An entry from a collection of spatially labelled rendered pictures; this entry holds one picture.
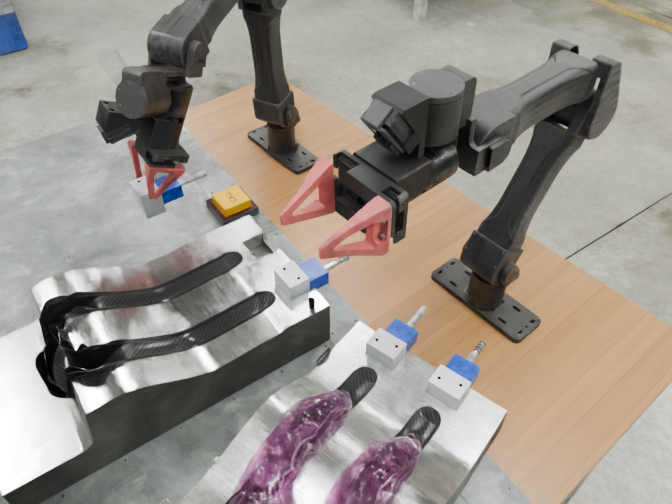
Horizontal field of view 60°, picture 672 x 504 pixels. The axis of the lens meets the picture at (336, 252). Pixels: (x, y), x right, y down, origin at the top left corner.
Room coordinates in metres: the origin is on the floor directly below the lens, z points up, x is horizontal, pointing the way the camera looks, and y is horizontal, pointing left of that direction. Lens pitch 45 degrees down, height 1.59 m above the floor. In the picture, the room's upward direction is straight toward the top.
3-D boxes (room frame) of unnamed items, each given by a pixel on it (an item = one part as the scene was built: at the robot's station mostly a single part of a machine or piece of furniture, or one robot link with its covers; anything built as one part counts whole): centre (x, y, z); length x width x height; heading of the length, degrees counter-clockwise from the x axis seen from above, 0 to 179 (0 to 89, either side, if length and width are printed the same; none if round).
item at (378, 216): (0.44, -0.01, 1.20); 0.09 x 0.07 x 0.07; 130
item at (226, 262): (0.55, 0.27, 0.92); 0.35 x 0.16 x 0.09; 125
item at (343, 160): (0.49, -0.05, 1.20); 0.10 x 0.07 x 0.07; 40
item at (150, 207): (0.83, 0.30, 0.93); 0.13 x 0.05 x 0.05; 125
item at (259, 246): (0.72, 0.13, 0.87); 0.05 x 0.05 x 0.04; 35
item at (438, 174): (0.53, -0.10, 1.21); 0.07 x 0.06 x 0.07; 130
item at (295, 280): (0.65, 0.03, 0.89); 0.13 x 0.05 x 0.05; 125
